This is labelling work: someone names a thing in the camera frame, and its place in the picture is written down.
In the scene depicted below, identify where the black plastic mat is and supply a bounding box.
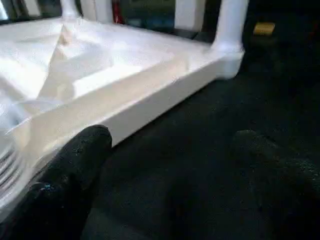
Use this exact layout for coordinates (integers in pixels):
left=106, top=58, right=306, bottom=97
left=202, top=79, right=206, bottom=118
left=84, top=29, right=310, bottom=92
left=80, top=0, right=320, bottom=240

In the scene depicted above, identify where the small beige label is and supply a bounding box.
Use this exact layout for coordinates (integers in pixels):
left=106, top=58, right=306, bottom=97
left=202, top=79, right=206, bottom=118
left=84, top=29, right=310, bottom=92
left=252, top=22, right=277, bottom=36

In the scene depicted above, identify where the white sideboard with glass doors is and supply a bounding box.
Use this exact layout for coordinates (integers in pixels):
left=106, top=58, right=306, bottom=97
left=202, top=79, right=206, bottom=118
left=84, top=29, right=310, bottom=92
left=0, top=0, right=211, bottom=32

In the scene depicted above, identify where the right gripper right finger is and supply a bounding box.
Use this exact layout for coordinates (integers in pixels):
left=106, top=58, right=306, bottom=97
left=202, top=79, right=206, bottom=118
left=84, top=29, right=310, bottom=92
left=229, top=129, right=320, bottom=240

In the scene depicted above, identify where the white plastic table top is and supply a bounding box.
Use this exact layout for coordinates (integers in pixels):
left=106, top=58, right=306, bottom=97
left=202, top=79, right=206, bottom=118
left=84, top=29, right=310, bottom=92
left=0, top=17, right=246, bottom=216

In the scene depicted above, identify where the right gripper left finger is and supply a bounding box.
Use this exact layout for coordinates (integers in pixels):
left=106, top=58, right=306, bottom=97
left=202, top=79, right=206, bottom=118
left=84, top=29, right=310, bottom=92
left=0, top=125, right=114, bottom=240

